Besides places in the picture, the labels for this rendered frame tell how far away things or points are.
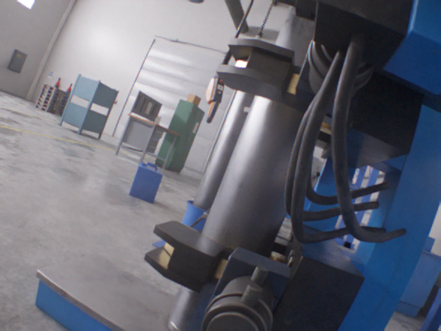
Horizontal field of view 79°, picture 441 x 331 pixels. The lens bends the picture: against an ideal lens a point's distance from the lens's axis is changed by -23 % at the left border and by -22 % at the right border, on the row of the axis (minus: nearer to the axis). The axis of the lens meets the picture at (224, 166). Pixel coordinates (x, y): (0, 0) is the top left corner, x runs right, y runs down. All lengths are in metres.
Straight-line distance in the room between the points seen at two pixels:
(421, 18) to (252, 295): 0.44
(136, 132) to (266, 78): 6.34
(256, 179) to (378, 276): 0.46
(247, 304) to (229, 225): 0.44
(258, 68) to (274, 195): 0.35
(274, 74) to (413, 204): 0.53
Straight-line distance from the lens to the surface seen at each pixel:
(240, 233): 0.90
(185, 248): 0.71
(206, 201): 2.28
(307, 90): 0.67
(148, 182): 3.66
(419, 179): 0.97
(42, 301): 1.21
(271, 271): 0.66
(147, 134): 6.85
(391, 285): 0.98
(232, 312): 0.50
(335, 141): 0.40
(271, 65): 0.74
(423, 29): 0.39
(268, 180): 0.89
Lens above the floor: 0.72
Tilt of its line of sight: 1 degrees down
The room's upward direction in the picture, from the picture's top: 21 degrees clockwise
